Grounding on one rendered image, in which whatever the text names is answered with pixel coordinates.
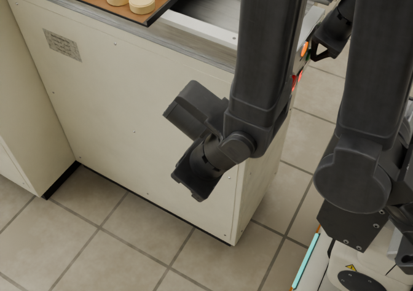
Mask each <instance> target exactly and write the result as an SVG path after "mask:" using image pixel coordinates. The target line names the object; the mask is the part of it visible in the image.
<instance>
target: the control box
mask: <svg viewBox="0 0 413 291"><path fill-rule="evenodd" d="M324 15H325V9H323V8H321V7H317V6H312V7H311V9H310V10H309V11H308V13H307V14H306V16H305V17H304V19H303V22H302V28H301V33H300V36H299V42H298V45H297V50H296V56H295V59H294V66H293V73H292V76H293V75H296V76H297V81H296V85H297V83H298V80H299V79H300V78H299V76H300V74H301V71H302V74H303V73H304V71H305V70H306V68H307V66H308V65H309V63H310V62H311V59H309V60H308V61H306V57H307V54H308V52H309V50H310V49H311V40H312V35H313V34H314V32H315V31H316V29H317V28H318V25H319V24H320V22H322V21H323V18H324ZM307 42H308V46H307V50H306V51H305V53H304V55H303V56H302V51H303V48H304V46H305V44H306V43H307ZM302 74H301V77H302ZM296 85H295V87H296ZM295 87H294V88H295Z"/></svg>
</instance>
